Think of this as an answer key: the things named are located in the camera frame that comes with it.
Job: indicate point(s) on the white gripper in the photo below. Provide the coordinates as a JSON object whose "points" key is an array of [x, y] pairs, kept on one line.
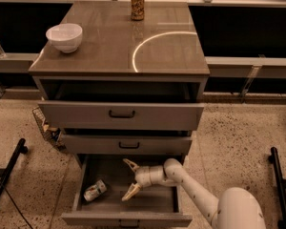
{"points": [[146, 177]]}

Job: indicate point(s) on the green white 7up can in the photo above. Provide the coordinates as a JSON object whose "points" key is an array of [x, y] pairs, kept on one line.
{"points": [[94, 191]]}

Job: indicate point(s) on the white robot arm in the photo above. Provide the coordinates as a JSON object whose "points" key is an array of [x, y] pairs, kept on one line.
{"points": [[235, 209]]}

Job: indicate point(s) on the grey open bottom drawer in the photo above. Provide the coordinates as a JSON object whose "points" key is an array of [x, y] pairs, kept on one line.
{"points": [[155, 206]]}

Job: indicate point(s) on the grey middle drawer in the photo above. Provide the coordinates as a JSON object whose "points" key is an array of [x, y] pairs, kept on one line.
{"points": [[127, 145]]}

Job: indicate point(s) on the grey top drawer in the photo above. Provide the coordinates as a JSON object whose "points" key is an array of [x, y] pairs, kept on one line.
{"points": [[122, 116]]}

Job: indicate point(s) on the brown patterned soda can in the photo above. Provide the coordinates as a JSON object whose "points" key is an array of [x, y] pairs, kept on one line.
{"points": [[137, 13]]}

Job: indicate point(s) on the grey cabinet with brown top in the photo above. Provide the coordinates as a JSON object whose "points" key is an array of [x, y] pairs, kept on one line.
{"points": [[156, 60]]}

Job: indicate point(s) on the black stand leg left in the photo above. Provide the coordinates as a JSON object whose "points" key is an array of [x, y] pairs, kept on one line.
{"points": [[20, 148]]}

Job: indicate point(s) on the black stand leg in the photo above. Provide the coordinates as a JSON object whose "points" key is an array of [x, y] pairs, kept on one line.
{"points": [[280, 185], [20, 148]]}

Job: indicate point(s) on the white ceramic bowl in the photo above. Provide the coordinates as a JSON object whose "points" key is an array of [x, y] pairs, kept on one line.
{"points": [[65, 37]]}

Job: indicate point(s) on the black stand leg right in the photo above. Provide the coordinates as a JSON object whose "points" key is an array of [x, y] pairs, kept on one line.
{"points": [[280, 185]]}

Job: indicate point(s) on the wire basket beside cabinet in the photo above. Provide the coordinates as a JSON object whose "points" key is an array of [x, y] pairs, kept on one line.
{"points": [[49, 133]]}

